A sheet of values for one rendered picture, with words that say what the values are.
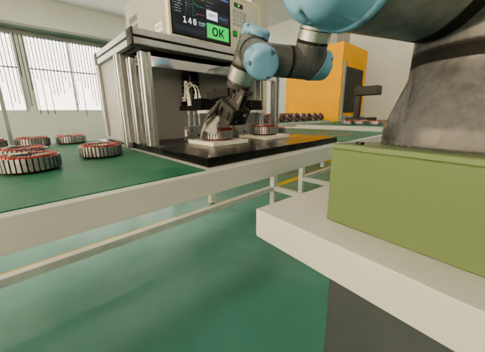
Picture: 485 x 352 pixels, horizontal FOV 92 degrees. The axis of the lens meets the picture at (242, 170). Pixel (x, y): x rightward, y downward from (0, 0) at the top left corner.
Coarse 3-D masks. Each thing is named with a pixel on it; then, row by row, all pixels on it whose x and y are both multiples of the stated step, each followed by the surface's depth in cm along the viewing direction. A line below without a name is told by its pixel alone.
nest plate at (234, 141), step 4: (188, 140) 82; (192, 140) 81; (196, 140) 80; (200, 140) 80; (204, 140) 79; (216, 140) 79; (220, 140) 79; (224, 140) 79; (228, 140) 78; (232, 140) 78; (236, 140) 78; (240, 140) 80; (244, 140) 81; (200, 144) 77; (204, 144) 76; (208, 144) 74; (212, 144) 72; (216, 144) 73; (220, 144) 74; (224, 144) 75; (228, 144) 76
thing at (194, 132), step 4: (184, 128) 90; (188, 128) 88; (192, 128) 88; (196, 128) 90; (200, 128) 91; (184, 132) 91; (188, 132) 88; (192, 132) 89; (196, 132) 90; (200, 132) 91; (184, 136) 91; (188, 136) 89; (192, 136) 89; (196, 136) 90; (200, 136) 91
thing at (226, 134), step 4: (220, 128) 85; (224, 128) 78; (228, 128) 79; (220, 132) 76; (224, 132) 77; (228, 132) 78; (232, 132) 80; (208, 136) 77; (212, 136) 77; (216, 136) 77; (220, 136) 77; (224, 136) 77; (228, 136) 78; (232, 136) 80; (208, 140) 78; (212, 140) 78
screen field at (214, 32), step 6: (210, 24) 87; (210, 30) 88; (216, 30) 89; (222, 30) 91; (228, 30) 93; (210, 36) 88; (216, 36) 90; (222, 36) 92; (228, 36) 94; (228, 42) 94
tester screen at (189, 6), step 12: (180, 0) 78; (192, 0) 81; (204, 0) 84; (216, 0) 87; (180, 12) 79; (192, 12) 82; (204, 12) 85; (216, 12) 88; (228, 12) 92; (180, 24) 80; (204, 24) 86; (216, 24) 89; (228, 24) 93; (204, 36) 87
